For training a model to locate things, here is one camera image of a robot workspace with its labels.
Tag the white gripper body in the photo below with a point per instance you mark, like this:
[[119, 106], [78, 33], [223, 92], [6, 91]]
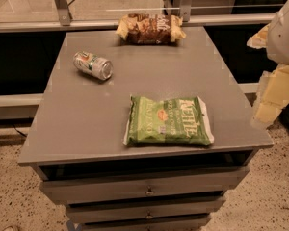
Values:
[[285, 38]]

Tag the drawer with knob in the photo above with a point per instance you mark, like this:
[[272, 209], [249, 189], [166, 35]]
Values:
[[145, 209], [144, 185]]

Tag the grey drawer cabinet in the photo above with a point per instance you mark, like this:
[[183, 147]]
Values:
[[79, 127]]

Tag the top drawer with knob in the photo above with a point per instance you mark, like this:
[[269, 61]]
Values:
[[144, 185]]

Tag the metal railing frame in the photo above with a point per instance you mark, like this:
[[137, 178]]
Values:
[[50, 15]]

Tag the green Kettle chips bag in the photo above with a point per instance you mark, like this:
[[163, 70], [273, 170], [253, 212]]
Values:
[[173, 121]]

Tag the middle drawer with knob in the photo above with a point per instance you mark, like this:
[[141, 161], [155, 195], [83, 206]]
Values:
[[145, 209]]

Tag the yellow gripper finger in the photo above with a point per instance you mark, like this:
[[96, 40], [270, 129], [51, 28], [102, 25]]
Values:
[[259, 40], [272, 96]]

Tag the silver green 7up can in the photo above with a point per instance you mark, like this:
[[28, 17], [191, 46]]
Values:
[[93, 65]]

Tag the brown chips bag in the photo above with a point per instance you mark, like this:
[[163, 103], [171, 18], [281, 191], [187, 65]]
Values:
[[141, 28]]

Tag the bottom drawer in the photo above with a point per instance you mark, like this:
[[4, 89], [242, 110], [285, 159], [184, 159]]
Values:
[[156, 224]]

